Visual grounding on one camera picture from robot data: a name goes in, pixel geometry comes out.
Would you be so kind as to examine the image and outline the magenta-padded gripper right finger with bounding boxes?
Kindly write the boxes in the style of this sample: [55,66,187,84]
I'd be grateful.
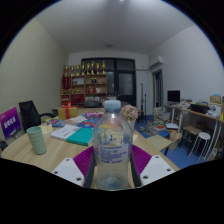
[129,144,176,188]

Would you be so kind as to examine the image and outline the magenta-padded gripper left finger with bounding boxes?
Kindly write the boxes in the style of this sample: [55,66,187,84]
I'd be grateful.
[51,145,96,189]

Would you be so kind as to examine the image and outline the clear plastic water bottle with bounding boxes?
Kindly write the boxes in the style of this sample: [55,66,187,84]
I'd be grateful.
[92,99,134,192]

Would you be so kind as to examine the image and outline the teal book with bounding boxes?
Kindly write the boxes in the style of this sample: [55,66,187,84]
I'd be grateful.
[65,127,94,147]

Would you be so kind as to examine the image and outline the small light wooden side table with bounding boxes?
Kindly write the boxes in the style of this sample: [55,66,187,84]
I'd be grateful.
[146,134,173,156]

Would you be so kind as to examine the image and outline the blue printed book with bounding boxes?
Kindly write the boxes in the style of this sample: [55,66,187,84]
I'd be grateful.
[76,118,99,129]

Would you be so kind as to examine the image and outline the pink flat box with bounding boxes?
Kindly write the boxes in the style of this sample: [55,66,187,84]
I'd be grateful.
[84,111,105,120]

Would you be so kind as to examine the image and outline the pile of books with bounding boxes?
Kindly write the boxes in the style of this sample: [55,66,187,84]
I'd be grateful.
[151,106,179,134]

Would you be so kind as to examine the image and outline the small yellow envelope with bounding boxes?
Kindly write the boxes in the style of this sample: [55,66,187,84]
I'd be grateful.
[39,123,54,135]

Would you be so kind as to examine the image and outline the pink flowers in white pot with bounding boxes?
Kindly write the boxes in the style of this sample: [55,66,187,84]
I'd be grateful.
[120,104,139,133]

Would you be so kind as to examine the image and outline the pale green cup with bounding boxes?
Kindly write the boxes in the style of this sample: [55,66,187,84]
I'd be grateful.
[26,126,47,156]

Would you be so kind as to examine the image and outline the yellow gift box red ribbon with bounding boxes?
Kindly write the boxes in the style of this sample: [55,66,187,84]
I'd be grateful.
[57,101,79,121]

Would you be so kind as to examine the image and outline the white round stool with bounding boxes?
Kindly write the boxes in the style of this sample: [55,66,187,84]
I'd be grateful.
[188,131,212,159]

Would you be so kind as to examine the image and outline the black office chair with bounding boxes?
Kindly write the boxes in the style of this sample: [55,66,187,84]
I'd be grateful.
[18,100,56,133]

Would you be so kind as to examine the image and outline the black computer monitor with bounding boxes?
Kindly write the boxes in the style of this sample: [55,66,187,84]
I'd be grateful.
[167,89,181,104]

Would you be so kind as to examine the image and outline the wooden shelf unit with trophies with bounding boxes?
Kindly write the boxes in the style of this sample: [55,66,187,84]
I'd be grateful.
[60,60,108,108]

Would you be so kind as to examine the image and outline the long wooden side desk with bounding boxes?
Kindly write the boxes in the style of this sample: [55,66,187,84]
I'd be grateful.
[165,103,224,161]

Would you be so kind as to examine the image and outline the purple sign board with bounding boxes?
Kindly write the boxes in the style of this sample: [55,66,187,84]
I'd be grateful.
[0,106,22,140]

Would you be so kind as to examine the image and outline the white air conditioner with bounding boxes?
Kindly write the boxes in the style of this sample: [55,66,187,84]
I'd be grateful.
[148,55,165,70]

